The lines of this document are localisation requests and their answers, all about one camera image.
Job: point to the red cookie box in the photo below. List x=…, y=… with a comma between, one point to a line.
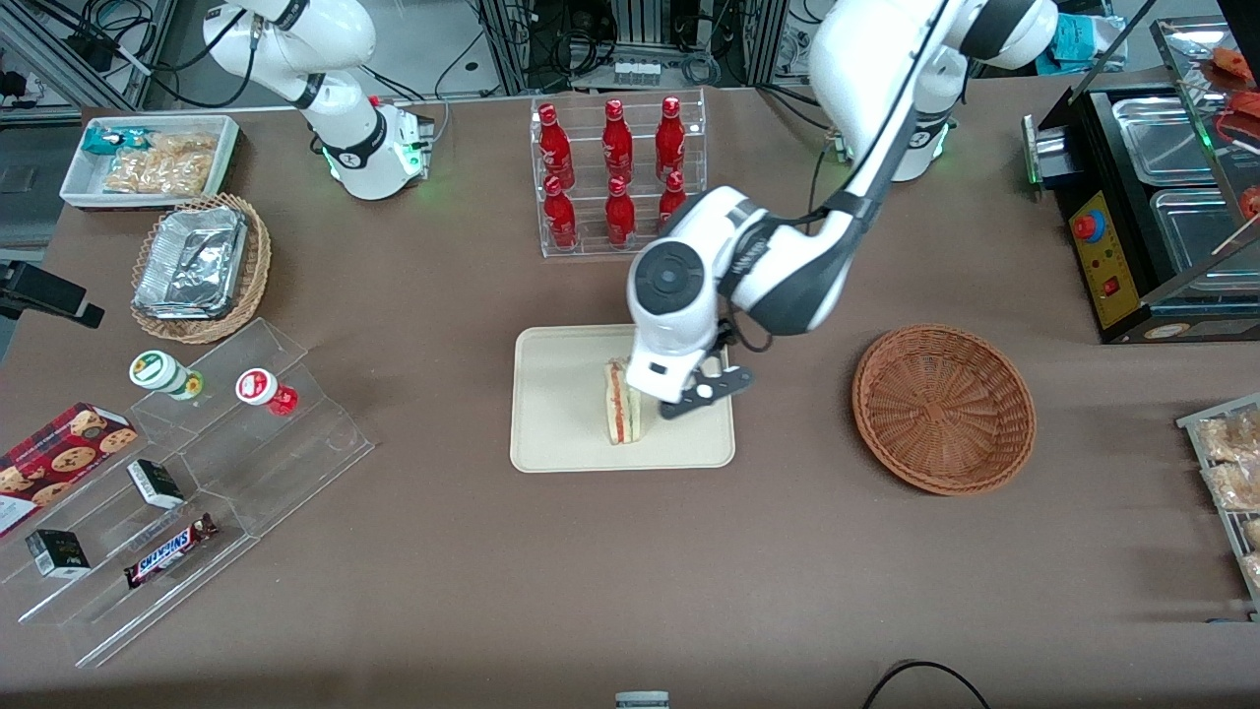
x=59, y=458

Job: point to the clear bag of crackers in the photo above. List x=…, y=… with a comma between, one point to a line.
x=162, y=169

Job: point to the stainless steel pan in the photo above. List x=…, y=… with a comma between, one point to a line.
x=1162, y=143
x=1196, y=236

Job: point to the clear acrylic stepped display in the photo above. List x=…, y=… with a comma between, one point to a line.
x=285, y=463

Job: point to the beige plastic tray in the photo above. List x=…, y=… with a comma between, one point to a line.
x=561, y=414

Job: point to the teal snack packet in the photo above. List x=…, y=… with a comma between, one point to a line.
x=103, y=141

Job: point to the triangle sandwich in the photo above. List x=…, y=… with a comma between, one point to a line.
x=620, y=409

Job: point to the red soda bottle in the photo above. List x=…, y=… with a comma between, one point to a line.
x=560, y=217
x=554, y=143
x=620, y=215
x=670, y=138
x=617, y=138
x=671, y=202

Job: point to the clear acrylic bottle rack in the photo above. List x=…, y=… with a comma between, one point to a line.
x=591, y=197

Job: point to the round brown wicker basket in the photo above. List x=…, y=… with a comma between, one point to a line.
x=943, y=409

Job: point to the red lid jar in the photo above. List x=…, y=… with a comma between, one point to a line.
x=259, y=386

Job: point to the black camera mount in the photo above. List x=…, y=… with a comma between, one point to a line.
x=44, y=289

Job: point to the small black box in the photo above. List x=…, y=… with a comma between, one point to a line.
x=156, y=483
x=57, y=553

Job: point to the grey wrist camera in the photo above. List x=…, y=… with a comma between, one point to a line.
x=704, y=391

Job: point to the Snickers chocolate bar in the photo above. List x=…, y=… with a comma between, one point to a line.
x=169, y=551

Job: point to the white rectangular snack tray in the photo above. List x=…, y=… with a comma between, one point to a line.
x=79, y=187

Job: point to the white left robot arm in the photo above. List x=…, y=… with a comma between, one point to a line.
x=886, y=79

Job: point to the green lid jar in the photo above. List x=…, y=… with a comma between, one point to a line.
x=156, y=370

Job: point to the clear packet of snacks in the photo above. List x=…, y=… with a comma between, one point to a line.
x=1253, y=569
x=1253, y=533
x=1232, y=438
x=1236, y=485

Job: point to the oval light wicker basket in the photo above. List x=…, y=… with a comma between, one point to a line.
x=251, y=286

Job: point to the black food warmer machine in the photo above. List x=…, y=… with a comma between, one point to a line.
x=1107, y=256

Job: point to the small grey device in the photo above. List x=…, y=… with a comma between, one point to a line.
x=642, y=700

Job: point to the silver foil container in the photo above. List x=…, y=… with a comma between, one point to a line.
x=189, y=261

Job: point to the grey power strip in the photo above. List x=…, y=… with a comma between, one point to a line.
x=638, y=73

